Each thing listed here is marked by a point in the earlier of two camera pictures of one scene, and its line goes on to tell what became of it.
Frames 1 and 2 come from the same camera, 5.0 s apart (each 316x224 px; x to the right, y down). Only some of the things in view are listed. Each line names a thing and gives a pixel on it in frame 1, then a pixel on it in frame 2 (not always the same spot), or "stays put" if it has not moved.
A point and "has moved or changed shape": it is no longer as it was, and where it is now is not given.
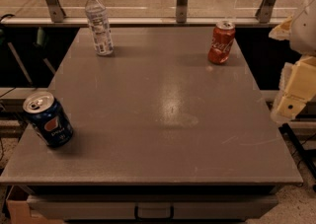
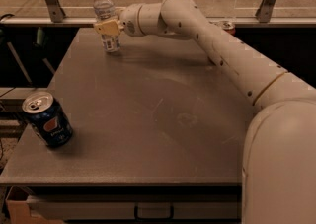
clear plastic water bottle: x=99 y=22 has moved or changed shape
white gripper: x=305 y=31 → x=130 y=21
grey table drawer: x=153 y=207 stays put
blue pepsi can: x=48 y=118 stays put
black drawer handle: x=137 y=217 stays put
